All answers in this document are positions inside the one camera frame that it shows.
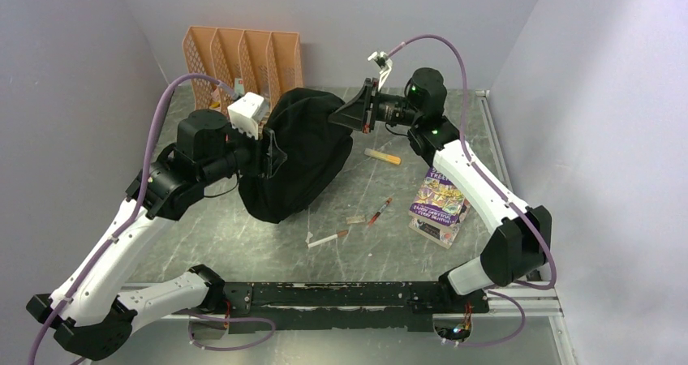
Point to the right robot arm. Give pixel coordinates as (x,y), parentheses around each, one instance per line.
(521,234)

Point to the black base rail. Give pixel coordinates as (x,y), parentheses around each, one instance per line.
(218,304)

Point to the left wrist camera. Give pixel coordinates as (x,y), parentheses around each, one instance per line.
(247,113)

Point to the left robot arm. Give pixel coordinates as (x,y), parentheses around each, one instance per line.
(90,314)

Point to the aluminium frame rail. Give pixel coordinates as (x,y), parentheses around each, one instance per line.
(527,303)

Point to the small brown eraser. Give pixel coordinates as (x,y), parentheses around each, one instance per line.
(357,219)

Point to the yellow highlighter pen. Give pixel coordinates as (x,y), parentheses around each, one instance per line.
(381,156)

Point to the purple storey treehouse book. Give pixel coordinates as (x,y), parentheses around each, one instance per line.
(438,201)

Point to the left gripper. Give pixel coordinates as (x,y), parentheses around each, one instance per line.
(263,161)

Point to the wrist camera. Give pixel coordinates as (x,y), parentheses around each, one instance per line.
(247,113)
(382,60)

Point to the black student backpack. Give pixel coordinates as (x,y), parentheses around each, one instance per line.
(316,152)

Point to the peach plastic desk organizer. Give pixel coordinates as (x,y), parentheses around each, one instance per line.
(264,62)

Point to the white brown pen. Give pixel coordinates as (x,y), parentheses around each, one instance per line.
(332,237)

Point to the red pen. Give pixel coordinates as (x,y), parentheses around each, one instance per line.
(379,211)

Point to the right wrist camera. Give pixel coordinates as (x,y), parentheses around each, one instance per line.
(382,60)

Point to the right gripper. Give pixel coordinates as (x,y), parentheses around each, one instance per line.
(357,113)

